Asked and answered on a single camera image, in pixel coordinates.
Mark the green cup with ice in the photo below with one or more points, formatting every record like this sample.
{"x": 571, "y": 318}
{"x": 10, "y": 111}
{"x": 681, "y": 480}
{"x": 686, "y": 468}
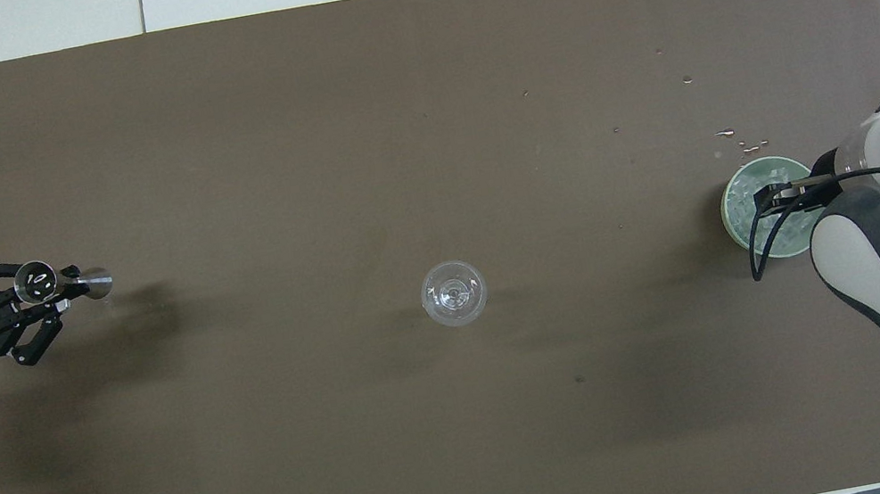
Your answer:
{"x": 747, "y": 215}

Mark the silver metal jigger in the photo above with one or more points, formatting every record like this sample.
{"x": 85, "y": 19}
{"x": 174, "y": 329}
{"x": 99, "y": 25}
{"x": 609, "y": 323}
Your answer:
{"x": 37, "y": 281}

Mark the clear wine glass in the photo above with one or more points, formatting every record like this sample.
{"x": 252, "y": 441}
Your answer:
{"x": 455, "y": 293}

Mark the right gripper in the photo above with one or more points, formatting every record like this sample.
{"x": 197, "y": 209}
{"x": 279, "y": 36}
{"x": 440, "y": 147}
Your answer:
{"x": 825, "y": 170}

